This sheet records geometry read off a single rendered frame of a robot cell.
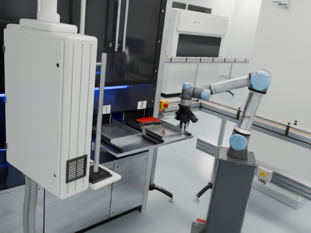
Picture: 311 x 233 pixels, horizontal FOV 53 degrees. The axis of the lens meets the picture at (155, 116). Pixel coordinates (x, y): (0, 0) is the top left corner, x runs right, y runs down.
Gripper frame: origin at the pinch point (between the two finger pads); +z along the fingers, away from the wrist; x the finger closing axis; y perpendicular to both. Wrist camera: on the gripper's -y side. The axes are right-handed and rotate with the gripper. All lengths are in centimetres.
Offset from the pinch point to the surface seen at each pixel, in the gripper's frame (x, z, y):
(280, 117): -144, 5, -6
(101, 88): 82, -40, -13
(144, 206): -9, 85, 39
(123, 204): 16, 74, 39
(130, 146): 44.2, 3.6, 4.7
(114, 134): 41.3, 3.3, 25.7
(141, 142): 33.2, 3.6, 6.6
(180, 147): -155, 91, 126
